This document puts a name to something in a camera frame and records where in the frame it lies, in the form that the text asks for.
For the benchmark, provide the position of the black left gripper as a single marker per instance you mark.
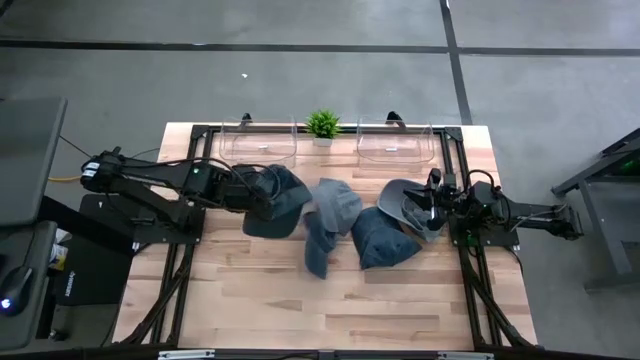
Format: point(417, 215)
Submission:
point(240, 192)

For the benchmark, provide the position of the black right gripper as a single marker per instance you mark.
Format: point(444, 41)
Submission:
point(444, 200)

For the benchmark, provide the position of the navy blue cap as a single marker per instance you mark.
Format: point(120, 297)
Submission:
point(290, 192)

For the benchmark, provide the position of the dark grey cap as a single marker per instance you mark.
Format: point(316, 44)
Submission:
point(392, 200)

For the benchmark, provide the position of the blue denim cap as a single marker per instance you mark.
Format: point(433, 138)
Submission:
point(380, 240)

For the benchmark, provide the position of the light grey cap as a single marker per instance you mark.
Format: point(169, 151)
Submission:
point(340, 202)

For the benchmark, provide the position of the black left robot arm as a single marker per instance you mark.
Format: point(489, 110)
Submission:
point(205, 182)

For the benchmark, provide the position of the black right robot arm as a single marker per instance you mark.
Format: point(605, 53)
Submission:
point(500, 207)

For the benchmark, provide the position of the clear plastic bin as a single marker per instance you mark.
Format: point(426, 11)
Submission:
point(260, 150)
point(395, 155)

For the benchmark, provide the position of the black clamp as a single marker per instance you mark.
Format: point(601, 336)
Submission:
point(395, 117)
point(245, 118)

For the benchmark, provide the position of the green plant in white pot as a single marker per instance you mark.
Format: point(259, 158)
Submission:
point(323, 125)

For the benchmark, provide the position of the black computer case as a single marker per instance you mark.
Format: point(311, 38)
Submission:
point(95, 275)

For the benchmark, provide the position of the black side table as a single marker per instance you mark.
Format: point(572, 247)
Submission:
point(606, 230)

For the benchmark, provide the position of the grey flat panel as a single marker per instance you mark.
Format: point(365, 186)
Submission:
point(30, 160)

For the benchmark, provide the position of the grey desk surface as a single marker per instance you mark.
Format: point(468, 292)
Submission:
point(35, 330)

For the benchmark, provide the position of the black computer mouse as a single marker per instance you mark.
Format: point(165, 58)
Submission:
point(17, 290)

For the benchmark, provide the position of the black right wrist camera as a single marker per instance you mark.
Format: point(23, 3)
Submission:
point(435, 178)

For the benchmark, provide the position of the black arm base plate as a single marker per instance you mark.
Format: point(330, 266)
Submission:
point(110, 220)
point(495, 240)

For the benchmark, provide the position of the silver table bracket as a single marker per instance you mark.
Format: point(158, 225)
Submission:
point(465, 356)
point(185, 355)

